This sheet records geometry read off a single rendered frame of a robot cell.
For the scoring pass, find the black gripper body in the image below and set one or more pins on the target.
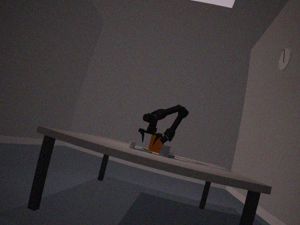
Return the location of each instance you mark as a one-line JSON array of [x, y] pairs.
[[151, 125]]

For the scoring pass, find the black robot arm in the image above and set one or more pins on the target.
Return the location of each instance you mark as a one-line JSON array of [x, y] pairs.
[[162, 113]]

